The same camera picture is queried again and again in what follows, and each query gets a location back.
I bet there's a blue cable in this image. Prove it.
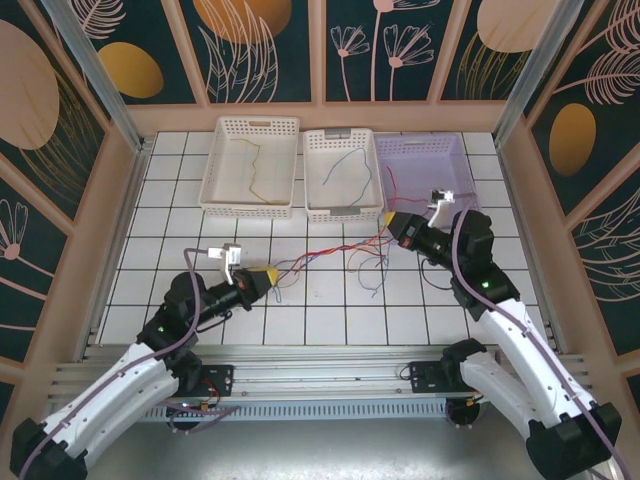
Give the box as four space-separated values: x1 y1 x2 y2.
322 146 376 209
344 242 392 301
271 254 306 305

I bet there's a red cable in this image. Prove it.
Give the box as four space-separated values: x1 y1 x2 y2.
385 168 434 209
277 233 394 281

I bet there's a yellow cable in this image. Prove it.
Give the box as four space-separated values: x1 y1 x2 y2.
231 138 282 205
349 238 387 274

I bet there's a purple perforated basket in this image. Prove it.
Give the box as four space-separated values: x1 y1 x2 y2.
373 131 485 216

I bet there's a large white perforated basket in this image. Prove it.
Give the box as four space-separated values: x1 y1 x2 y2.
198 115 302 221

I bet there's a grey metal sheet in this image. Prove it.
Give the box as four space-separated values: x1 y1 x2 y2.
47 417 601 480

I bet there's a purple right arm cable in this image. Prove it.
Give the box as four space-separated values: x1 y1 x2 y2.
452 192 632 480

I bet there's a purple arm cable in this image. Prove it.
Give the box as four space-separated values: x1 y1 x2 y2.
452 192 632 480
17 246 244 480

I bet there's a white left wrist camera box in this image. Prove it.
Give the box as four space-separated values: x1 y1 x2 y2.
207 241 246 286

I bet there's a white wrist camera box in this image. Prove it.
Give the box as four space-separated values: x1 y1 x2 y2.
426 187 460 227
207 241 246 286

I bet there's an aluminium side rail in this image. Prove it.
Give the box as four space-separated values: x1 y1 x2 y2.
492 139 569 357
78 142 154 362

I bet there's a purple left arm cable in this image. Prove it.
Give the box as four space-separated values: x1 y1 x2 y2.
17 246 244 480

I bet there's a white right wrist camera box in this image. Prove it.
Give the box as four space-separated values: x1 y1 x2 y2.
426 187 460 227

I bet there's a white basket with grey handles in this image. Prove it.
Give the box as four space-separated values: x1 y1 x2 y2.
302 127 385 225

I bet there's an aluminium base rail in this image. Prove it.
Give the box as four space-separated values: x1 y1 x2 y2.
47 343 594 401

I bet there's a small circuit board with wires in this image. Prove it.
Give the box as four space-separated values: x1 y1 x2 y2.
446 392 502 430
166 398 214 436

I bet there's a slotted grey cable duct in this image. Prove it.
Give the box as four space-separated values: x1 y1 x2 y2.
69 402 451 422

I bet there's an aluminium frame post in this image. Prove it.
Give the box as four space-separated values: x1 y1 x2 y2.
493 0 576 146
38 0 151 154

